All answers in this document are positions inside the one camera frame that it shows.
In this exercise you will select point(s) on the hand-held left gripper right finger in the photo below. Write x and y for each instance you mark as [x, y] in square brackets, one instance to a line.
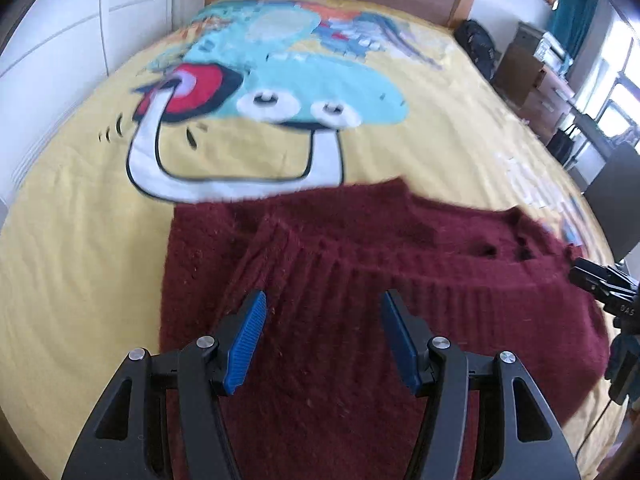
[400, 345]

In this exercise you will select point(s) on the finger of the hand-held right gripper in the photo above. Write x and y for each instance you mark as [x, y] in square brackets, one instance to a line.
[607, 271]
[595, 286]

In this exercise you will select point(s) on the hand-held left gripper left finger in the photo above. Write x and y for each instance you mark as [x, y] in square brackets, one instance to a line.
[245, 345]

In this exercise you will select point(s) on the maroon knitted sweater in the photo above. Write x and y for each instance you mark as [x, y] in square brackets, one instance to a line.
[350, 270]

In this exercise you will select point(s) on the grey office chair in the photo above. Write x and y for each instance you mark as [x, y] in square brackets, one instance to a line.
[617, 195]

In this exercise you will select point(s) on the black bag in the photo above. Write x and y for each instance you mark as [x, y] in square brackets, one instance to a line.
[562, 147]

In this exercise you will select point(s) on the desk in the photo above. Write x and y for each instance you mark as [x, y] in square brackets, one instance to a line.
[592, 127]

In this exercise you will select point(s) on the window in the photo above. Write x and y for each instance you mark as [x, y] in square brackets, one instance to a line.
[622, 95]

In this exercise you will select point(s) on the yellow printed blanket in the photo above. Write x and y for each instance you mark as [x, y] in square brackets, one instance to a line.
[75, 260]

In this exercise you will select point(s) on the wooden drawer cabinet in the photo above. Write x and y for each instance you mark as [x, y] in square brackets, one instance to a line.
[530, 90]

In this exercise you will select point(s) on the grey printer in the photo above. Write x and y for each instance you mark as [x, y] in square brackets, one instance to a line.
[545, 45]

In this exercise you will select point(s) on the black backpack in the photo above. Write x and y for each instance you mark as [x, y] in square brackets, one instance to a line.
[477, 47]

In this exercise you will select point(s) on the teal curtain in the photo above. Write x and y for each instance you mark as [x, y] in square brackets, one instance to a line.
[575, 5]

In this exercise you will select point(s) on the white wardrobe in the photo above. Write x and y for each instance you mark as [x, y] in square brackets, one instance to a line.
[75, 20]

